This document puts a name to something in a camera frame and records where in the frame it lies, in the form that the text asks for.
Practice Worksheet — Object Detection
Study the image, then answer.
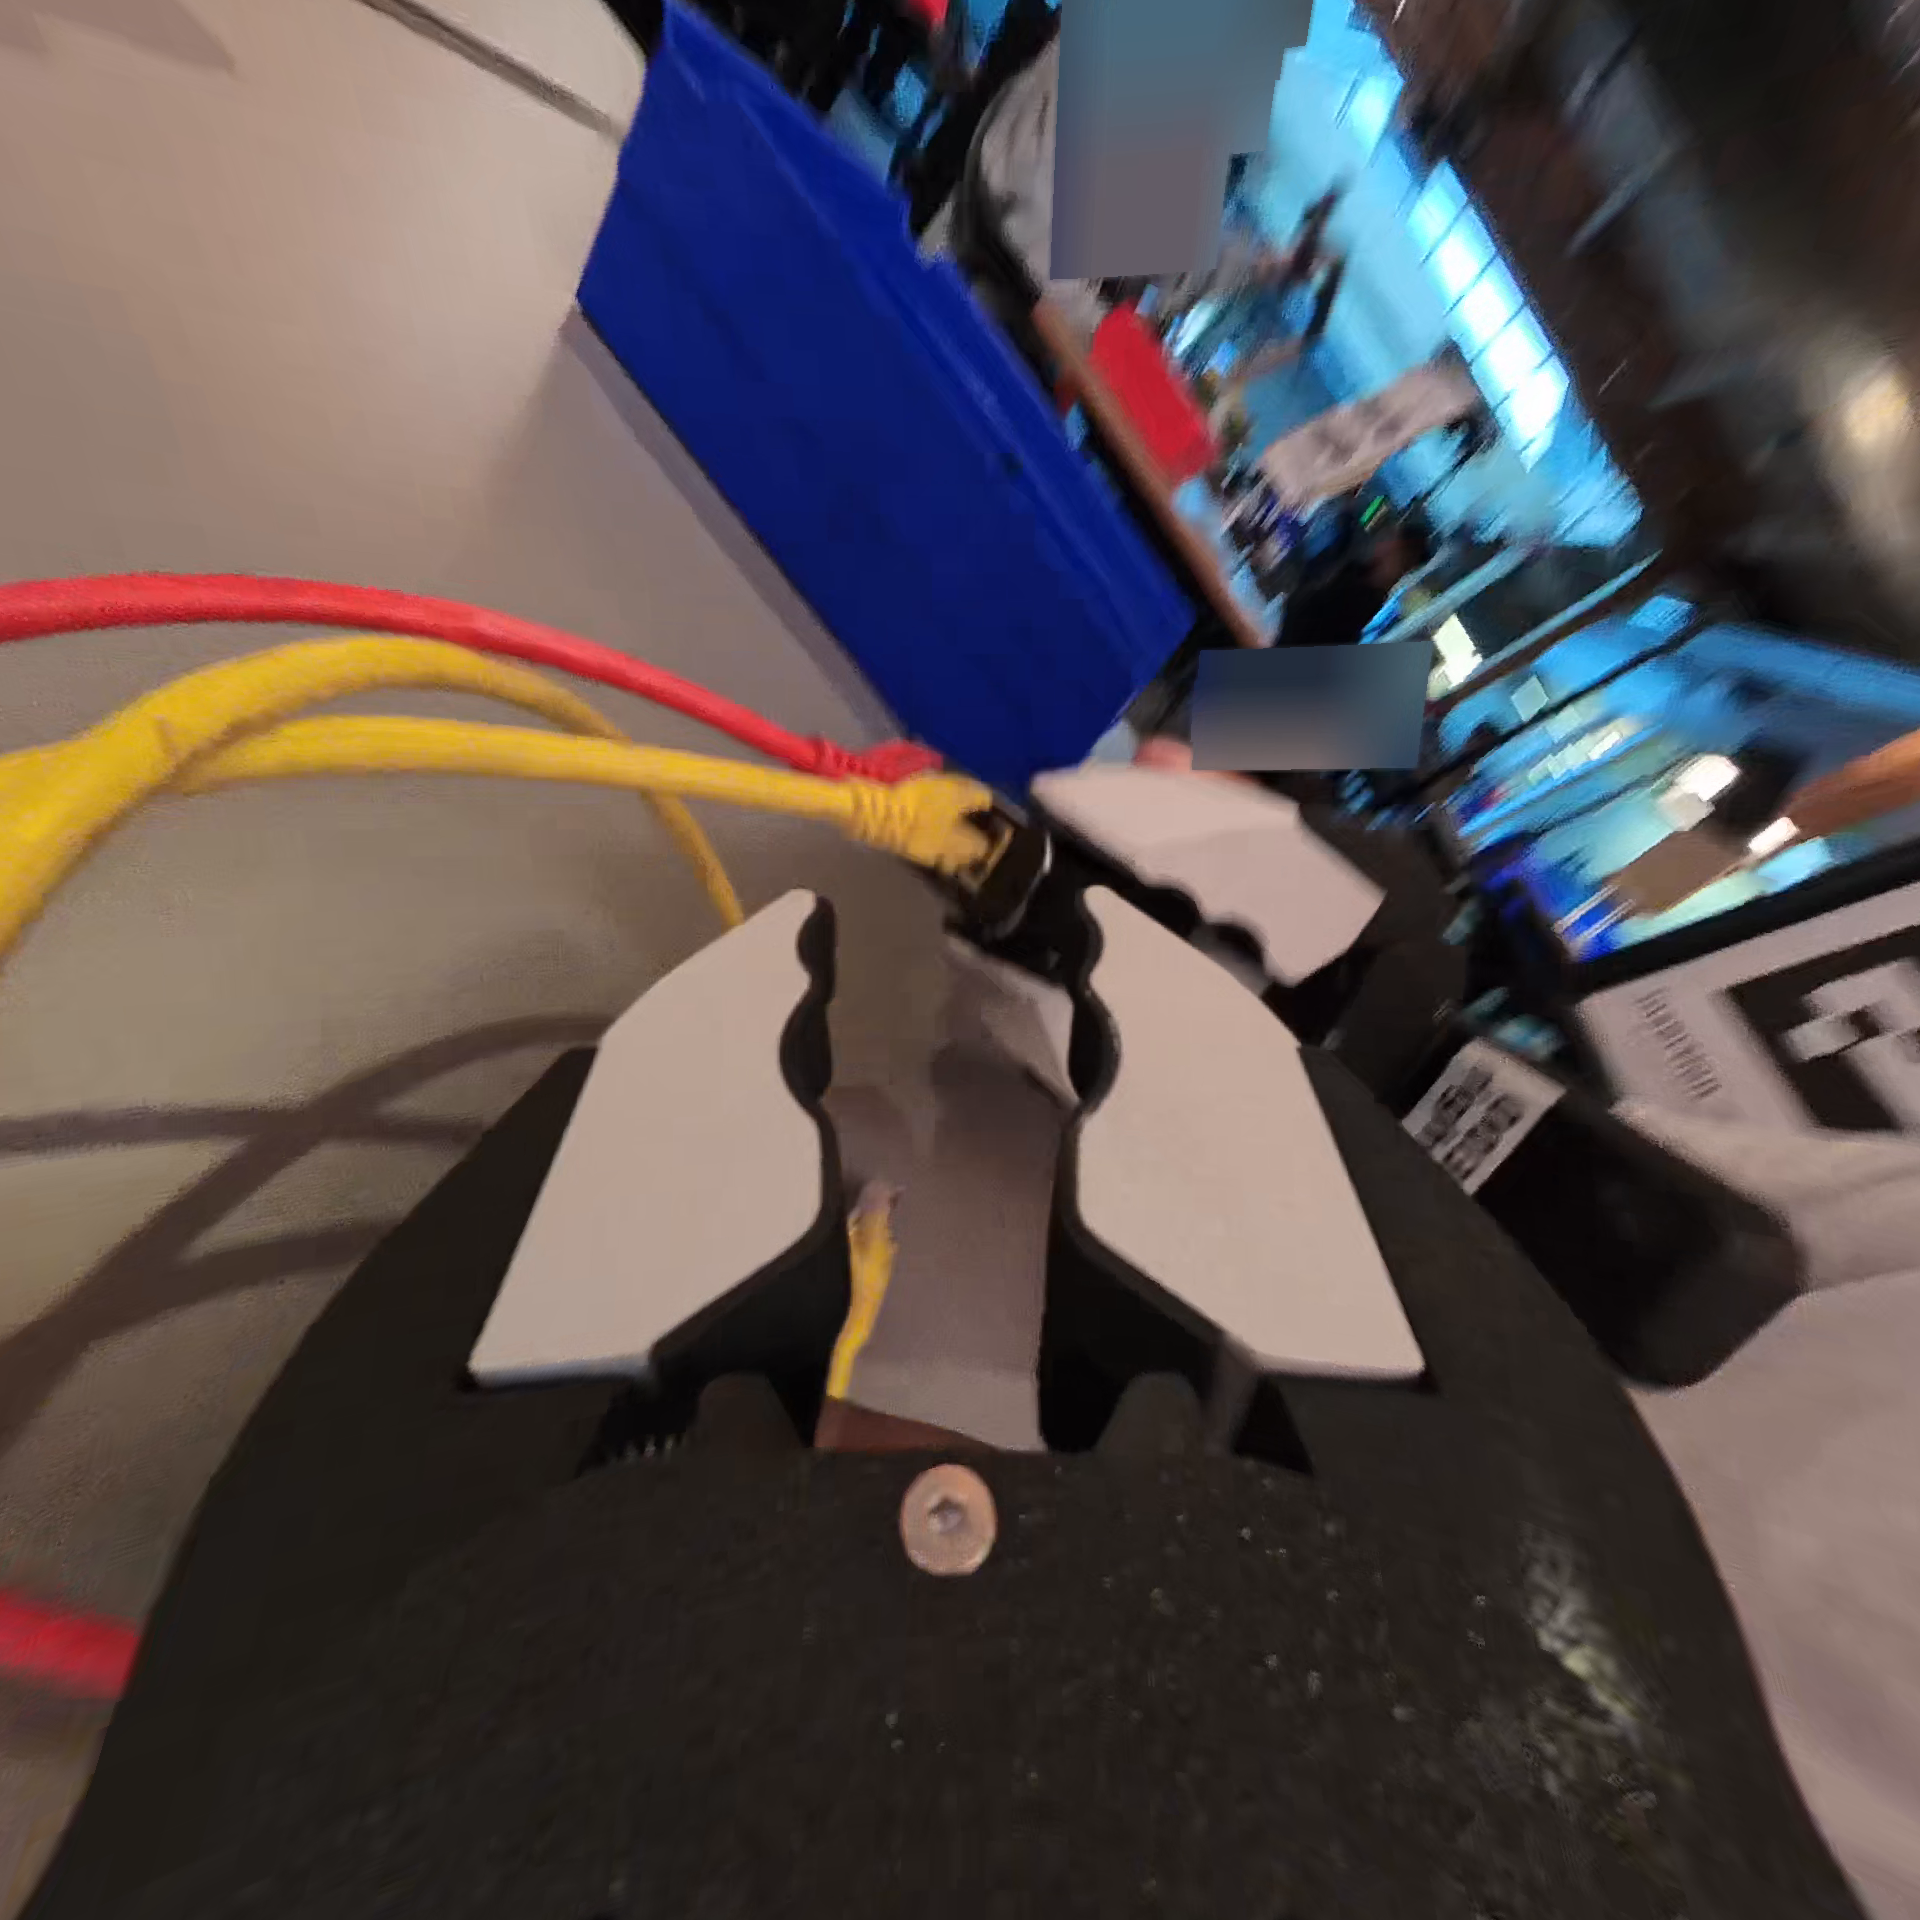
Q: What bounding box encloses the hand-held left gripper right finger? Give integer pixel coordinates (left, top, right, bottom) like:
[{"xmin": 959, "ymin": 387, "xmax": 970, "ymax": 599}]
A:
[{"xmin": 1045, "ymin": 885, "xmax": 1428, "ymax": 1382}]

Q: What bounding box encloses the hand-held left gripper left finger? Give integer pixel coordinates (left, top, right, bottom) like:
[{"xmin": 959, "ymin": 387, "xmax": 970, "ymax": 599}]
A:
[{"xmin": 468, "ymin": 889, "xmax": 837, "ymax": 1387}]

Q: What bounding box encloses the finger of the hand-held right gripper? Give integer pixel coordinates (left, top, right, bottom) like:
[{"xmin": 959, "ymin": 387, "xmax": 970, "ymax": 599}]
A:
[{"xmin": 1031, "ymin": 763, "xmax": 1386, "ymax": 992}]

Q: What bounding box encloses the black ethernet coupler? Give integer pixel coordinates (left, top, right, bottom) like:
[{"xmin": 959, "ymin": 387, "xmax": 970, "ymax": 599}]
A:
[{"xmin": 944, "ymin": 816, "xmax": 1059, "ymax": 945}]

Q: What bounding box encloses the yellow ethernet cable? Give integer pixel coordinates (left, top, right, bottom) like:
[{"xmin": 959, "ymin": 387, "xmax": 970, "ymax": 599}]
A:
[{"xmin": 0, "ymin": 637, "xmax": 1003, "ymax": 1405}]

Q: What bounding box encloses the wooden background table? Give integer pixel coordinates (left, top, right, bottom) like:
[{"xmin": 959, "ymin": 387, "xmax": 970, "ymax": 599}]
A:
[{"xmin": 1033, "ymin": 293, "xmax": 1280, "ymax": 651}]

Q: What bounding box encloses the white paper sign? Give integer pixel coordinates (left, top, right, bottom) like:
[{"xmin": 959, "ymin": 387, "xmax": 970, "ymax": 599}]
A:
[{"xmin": 1265, "ymin": 365, "xmax": 1488, "ymax": 507}]

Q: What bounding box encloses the red box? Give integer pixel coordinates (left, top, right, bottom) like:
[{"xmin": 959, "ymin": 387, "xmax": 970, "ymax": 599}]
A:
[{"xmin": 1085, "ymin": 304, "xmax": 1218, "ymax": 472}]

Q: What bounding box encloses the wooden pole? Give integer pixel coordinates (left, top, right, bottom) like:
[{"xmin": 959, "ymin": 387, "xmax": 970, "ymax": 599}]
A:
[{"xmin": 1781, "ymin": 739, "xmax": 1920, "ymax": 842}]

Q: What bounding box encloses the blue plastic bin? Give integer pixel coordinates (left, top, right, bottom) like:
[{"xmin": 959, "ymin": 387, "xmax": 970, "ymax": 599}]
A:
[{"xmin": 576, "ymin": 0, "xmax": 1197, "ymax": 798}]

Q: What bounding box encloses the red ethernet cable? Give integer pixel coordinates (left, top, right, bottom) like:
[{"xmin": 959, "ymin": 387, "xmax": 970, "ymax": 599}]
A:
[{"xmin": 0, "ymin": 574, "xmax": 944, "ymax": 1701}]

